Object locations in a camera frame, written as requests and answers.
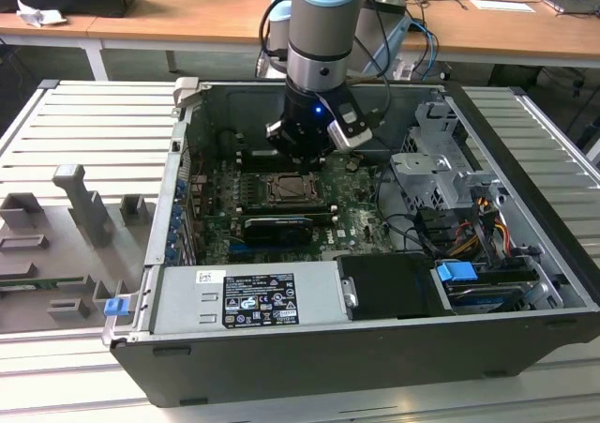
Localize silver laptop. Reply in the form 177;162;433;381
541;0;600;19

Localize blue plastic latch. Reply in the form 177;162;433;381
102;296;131;319

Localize silver green CPU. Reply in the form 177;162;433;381
276;177;313;198

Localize black CPU socket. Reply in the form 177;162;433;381
264;170;329;206

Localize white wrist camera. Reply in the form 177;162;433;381
326;103;375;151

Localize green motherboard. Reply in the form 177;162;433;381
189;150;399;264

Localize black graphics card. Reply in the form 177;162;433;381
242;214;314;249

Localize silver perforated drive cage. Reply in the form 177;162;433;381
389;101;508;211

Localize black plastic air shroud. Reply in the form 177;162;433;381
337;252;455;322

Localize black silver PC case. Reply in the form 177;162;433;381
101;78;600;408

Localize grey plastic case latch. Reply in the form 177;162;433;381
172;76;203;111

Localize white power adapter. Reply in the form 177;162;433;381
392;58;416;82

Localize wooden office desk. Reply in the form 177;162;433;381
0;0;600;84

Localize blue cable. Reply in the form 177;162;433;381
412;17;440;75

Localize grey parts rack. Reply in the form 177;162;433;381
0;163;159;336

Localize crumpled white paper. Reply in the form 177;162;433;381
16;0;68;29

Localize white flat desk plate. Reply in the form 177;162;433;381
470;0;538;14

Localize yellow red power wires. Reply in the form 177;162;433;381
487;220;511;255

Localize silver labelled power supply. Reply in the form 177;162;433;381
148;259;352;336

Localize black hard disk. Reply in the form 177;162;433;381
444;279;529;310

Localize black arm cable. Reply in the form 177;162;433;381
259;0;294;63

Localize orange yellow wires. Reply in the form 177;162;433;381
447;234;482;259

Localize metal socket cover frame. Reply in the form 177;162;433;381
267;172;325;204

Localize blue disk carrier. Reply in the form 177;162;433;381
434;262;548;315

